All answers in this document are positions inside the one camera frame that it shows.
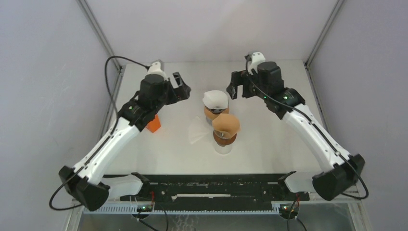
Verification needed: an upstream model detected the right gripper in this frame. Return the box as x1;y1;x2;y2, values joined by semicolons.
227;69;269;100

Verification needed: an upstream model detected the white paper coffee filter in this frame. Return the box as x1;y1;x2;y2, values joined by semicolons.
203;90;229;109
188;116;210;144

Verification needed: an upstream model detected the brown paper coffee filter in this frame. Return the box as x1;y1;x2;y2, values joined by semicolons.
212;113;241;139

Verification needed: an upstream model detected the clear glass with brown band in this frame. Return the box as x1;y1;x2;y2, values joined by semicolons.
214;142;233;155

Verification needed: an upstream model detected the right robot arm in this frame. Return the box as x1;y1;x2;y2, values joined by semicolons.
226;62;369;201

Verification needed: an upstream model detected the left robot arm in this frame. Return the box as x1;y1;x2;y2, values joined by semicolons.
59;72;191;211

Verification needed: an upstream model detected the orange filter holder box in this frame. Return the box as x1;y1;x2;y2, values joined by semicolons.
146;114;161;133

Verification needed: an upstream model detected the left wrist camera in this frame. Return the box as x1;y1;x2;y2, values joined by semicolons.
147;59;168;79

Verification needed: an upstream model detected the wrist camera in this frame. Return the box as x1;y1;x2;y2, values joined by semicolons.
147;59;168;79
245;51;266;75

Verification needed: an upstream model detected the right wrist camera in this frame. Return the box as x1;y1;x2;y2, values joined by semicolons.
245;51;266;75

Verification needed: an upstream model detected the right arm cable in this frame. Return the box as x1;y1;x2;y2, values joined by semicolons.
244;54;370;201

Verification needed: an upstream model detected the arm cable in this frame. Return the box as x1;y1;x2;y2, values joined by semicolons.
48;56;151;211
244;54;370;201

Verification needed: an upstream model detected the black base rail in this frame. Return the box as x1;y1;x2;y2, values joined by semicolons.
103;174;327;213

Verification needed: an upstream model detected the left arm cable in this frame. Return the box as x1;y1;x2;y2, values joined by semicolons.
48;56;151;211

